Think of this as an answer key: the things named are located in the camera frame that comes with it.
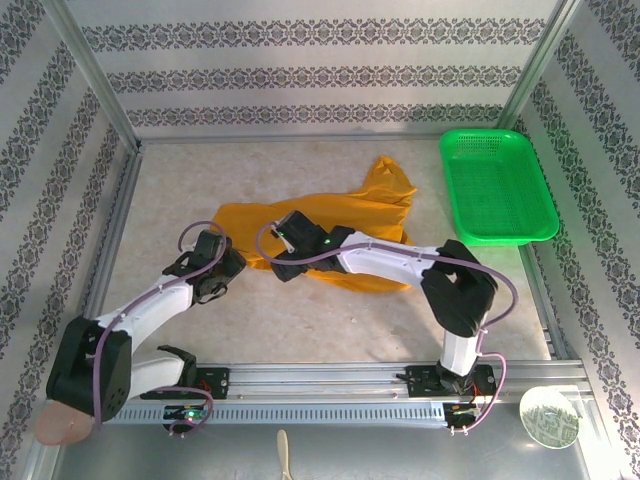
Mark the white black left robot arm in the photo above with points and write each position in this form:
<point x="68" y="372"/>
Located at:
<point x="150" y="310"/>

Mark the pink round disc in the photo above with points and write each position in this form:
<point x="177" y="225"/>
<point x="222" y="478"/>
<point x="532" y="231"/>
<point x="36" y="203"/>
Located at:
<point x="60" y="430"/>

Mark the green plastic perforated basket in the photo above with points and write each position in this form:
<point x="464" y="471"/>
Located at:
<point x="500" y="190"/>

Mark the green patterned round plate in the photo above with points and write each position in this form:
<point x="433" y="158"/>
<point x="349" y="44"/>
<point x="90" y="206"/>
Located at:
<point x="549" y="416"/>

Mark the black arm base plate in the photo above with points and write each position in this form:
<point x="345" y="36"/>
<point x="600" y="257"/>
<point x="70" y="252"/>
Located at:
<point x="420" y="382"/>
<point x="215" y="382"/>

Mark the aluminium frame bottom rail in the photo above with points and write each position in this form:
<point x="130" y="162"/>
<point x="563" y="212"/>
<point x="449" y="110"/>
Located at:
<point x="107" y="250"/>
<point x="300" y="138"/>
<point x="545" y="310"/>

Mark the aluminium frame post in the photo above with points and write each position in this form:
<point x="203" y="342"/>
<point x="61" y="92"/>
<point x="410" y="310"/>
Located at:
<point x="537" y="65"/>
<point x="95" y="75"/>

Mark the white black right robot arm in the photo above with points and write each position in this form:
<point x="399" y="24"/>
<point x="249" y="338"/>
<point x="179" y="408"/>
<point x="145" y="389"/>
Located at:
<point x="390" y="260"/>

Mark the small controller board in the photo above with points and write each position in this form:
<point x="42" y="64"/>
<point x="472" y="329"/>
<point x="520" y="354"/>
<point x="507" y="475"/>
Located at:
<point x="465" y="411"/>
<point x="185" y="414"/>

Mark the aluminium mounting rail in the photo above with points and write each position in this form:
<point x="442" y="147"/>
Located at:
<point x="320" y="380"/>

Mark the yellow orange t-shirt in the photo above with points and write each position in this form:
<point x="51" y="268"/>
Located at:
<point x="350" y="210"/>

